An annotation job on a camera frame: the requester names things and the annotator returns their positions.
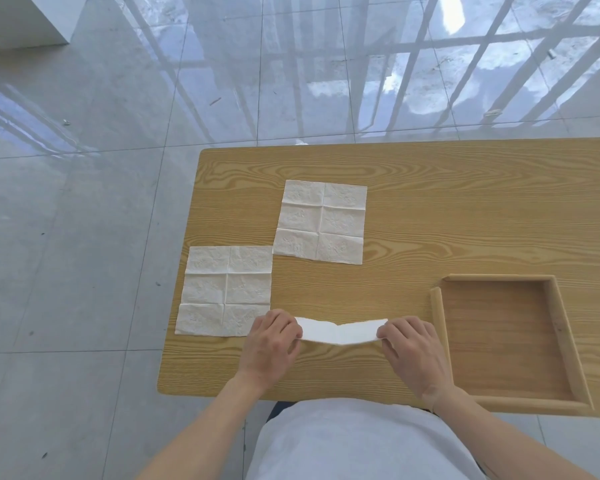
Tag person's left forearm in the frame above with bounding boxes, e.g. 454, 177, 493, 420
135, 375, 271, 480

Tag white shirt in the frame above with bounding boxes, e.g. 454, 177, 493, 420
245, 398, 489, 480

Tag white square pillar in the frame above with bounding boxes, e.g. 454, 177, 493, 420
0, 0, 89, 51

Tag dark blue trousers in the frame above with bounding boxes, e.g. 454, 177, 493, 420
265, 400, 297, 425

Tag white paper napkin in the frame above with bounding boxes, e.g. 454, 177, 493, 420
174, 245, 274, 338
272, 179, 369, 265
295, 317, 389, 345

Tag wooden tray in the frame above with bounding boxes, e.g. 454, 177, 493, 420
429, 273, 595, 417

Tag person's right hand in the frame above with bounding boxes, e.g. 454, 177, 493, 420
376, 316, 456, 411

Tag person's right forearm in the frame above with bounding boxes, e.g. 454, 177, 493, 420
423, 388, 599, 480

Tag person's left hand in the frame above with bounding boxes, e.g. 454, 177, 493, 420
235, 308, 304, 395

